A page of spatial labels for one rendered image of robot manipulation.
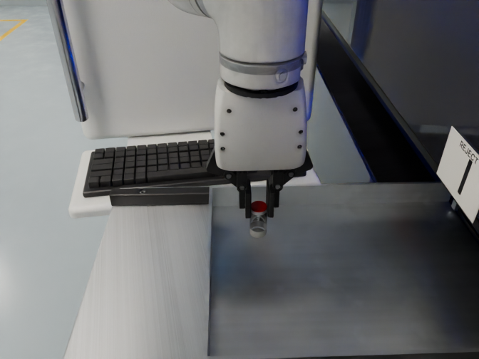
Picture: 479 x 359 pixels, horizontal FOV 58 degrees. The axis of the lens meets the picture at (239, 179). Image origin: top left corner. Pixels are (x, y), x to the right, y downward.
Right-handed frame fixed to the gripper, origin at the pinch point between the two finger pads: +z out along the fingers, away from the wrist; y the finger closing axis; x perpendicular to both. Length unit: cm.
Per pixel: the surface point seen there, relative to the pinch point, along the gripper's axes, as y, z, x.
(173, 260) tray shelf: 10.6, 5.8, 4.4
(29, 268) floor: 83, 93, -79
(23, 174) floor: 110, 93, -145
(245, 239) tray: 1.7, 5.7, 1.3
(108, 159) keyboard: 26.0, 10.8, -26.8
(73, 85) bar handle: 31.1, -2.0, -31.9
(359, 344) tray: -9.0, 5.8, 16.7
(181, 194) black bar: 10.3, 3.9, -6.4
